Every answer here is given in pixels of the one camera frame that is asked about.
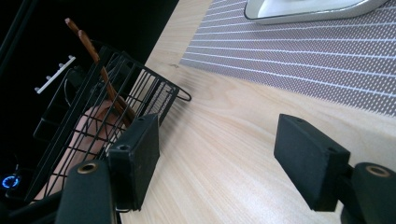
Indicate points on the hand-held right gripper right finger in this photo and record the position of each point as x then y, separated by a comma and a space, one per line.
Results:
311, 161

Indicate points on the white rectangular tray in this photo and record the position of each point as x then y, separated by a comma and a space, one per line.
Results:
311, 12

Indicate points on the striped woven placemat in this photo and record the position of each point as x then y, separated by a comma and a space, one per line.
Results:
295, 56

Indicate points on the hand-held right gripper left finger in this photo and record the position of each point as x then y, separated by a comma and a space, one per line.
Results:
137, 161

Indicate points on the brown wooden chopstick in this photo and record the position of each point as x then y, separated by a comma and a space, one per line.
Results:
93, 53
73, 26

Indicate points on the white bar with pegs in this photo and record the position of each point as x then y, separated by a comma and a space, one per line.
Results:
56, 74

